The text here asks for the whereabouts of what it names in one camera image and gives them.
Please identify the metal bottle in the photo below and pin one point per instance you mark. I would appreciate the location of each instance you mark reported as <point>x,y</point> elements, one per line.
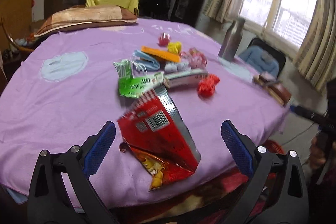
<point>231,43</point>

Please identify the blue face mask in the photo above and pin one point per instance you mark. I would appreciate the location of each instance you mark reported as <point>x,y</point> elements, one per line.
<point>145,61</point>

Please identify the brown boxes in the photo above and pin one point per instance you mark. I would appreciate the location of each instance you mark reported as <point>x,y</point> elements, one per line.
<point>275,88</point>

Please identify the clear cup with red item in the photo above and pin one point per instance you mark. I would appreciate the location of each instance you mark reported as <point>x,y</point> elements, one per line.
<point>164,39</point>

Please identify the white crumpled plastic wrapper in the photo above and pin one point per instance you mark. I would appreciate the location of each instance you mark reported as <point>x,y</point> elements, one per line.
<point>176,66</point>

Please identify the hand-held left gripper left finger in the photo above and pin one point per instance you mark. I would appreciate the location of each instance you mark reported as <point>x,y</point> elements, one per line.
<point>101,146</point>

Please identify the green striped packet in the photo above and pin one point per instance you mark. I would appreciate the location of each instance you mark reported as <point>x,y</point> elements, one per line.
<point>123,69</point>

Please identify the purple bedsheet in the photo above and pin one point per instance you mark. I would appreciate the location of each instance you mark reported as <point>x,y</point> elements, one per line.
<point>65,108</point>

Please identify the curved wooden chair frame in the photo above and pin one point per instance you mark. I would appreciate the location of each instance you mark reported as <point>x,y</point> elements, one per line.
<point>15,44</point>

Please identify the red snack bag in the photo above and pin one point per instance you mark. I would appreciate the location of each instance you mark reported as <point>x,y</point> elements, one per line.
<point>160,140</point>

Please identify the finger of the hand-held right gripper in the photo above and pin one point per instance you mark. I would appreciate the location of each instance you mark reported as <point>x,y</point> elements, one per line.
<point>307,113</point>

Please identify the brown and gold pillow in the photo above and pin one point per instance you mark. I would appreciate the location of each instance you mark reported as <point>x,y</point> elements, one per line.
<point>86,18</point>

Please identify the red pom-pom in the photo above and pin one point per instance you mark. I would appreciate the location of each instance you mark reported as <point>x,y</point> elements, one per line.
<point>207,85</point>

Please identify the red plastic basket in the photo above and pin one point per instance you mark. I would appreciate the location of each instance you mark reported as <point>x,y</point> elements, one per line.
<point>274,146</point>

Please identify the window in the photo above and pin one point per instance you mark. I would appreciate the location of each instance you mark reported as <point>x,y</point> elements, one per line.
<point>283,1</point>

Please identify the pink patterned wrapper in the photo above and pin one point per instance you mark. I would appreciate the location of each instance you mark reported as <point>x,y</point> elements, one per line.
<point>195,58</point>

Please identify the long cardboard box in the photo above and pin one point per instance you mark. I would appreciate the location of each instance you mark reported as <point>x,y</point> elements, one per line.
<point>183,78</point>

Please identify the blue jacket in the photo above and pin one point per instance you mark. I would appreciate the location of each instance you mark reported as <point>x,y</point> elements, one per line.
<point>258,60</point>

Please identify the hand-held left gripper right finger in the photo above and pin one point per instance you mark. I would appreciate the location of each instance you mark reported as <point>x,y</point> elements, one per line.
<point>236,148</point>

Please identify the green snack packet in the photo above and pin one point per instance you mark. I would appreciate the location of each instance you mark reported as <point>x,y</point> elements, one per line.
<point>134,86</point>

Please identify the yellow pompom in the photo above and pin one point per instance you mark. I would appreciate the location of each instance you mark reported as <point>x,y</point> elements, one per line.
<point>175,47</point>

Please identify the black chair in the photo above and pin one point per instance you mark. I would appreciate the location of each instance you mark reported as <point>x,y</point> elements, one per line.
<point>278,53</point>

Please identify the orange packet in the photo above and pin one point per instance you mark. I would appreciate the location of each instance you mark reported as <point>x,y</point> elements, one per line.
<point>160,54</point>

